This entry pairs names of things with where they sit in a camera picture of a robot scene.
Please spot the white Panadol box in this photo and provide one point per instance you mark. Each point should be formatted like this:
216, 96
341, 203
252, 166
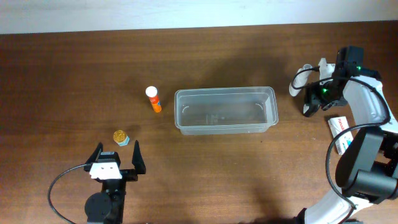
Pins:
338, 125

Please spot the white spray bottle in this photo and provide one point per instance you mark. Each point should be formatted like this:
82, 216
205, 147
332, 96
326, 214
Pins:
300, 79

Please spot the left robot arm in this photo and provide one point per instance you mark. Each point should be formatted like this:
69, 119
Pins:
107, 206

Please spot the clear plastic container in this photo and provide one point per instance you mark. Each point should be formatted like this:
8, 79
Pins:
235, 110

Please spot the orange effervescent tablet tube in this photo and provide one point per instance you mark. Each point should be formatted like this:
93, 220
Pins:
152, 94

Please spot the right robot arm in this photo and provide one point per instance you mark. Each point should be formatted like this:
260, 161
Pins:
361, 161

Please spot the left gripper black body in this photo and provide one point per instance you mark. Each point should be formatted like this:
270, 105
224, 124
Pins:
127, 175

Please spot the gold lid small jar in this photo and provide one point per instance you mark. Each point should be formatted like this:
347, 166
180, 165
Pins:
121, 138

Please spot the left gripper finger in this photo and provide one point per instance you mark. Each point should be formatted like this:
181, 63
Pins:
137, 159
95, 154

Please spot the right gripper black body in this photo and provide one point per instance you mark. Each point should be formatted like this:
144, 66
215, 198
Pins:
323, 94

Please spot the black bottle white cap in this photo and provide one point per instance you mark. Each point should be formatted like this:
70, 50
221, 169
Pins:
310, 109

